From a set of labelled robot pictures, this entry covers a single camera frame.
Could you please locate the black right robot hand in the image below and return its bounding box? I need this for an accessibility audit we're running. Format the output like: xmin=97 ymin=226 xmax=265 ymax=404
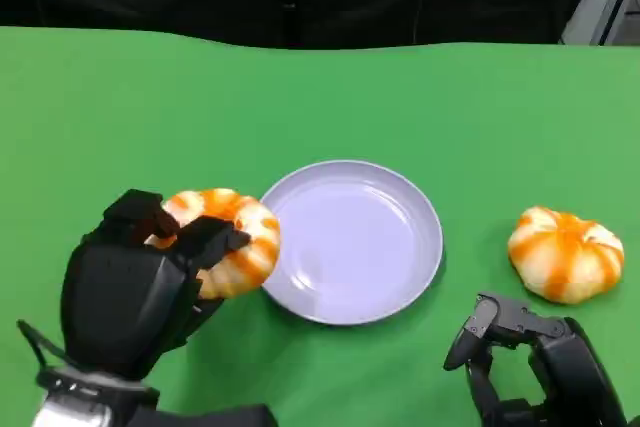
xmin=443 ymin=291 xmax=629 ymax=427

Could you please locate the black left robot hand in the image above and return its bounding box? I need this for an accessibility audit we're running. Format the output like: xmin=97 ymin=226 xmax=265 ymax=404
xmin=59 ymin=189 xmax=254 ymax=381

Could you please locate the orange white toy bread roll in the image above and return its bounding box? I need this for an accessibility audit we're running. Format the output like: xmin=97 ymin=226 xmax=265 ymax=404
xmin=147 ymin=188 xmax=281 ymax=300
xmin=507 ymin=205 xmax=626 ymax=305

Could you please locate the green cloth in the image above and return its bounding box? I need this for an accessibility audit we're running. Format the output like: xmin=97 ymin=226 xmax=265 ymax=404
xmin=0 ymin=26 xmax=640 ymax=427

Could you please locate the lilac plate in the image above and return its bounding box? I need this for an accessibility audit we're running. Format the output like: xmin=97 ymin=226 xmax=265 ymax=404
xmin=259 ymin=160 xmax=444 ymax=326

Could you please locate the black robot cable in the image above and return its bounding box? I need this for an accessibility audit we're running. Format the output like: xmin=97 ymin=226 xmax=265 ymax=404
xmin=16 ymin=319 xmax=76 ymax=388

